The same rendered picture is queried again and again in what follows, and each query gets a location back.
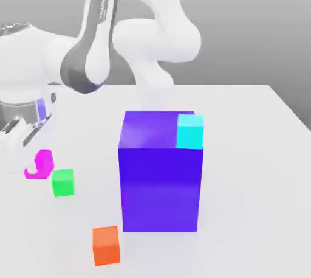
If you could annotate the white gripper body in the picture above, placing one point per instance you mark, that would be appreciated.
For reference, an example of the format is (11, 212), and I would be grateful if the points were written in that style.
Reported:
(29, 138)

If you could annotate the small magenta cube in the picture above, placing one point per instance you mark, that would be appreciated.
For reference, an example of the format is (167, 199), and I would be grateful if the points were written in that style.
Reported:
(44, 163)

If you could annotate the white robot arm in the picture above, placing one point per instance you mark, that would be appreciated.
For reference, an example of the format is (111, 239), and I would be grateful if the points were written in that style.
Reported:
(155, 39)

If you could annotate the small green cube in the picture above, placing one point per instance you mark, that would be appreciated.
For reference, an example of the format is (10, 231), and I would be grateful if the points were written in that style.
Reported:
(63, 183)

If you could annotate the small orange cube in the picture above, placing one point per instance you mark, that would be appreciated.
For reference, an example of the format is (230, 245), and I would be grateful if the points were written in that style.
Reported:
(106, 246)

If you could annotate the small cyan cube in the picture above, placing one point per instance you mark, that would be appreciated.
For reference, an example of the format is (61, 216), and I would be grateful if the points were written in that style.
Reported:
(190, 132)

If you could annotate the large purple box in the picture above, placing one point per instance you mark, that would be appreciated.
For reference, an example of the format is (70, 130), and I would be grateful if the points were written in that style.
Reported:
(159, 188)

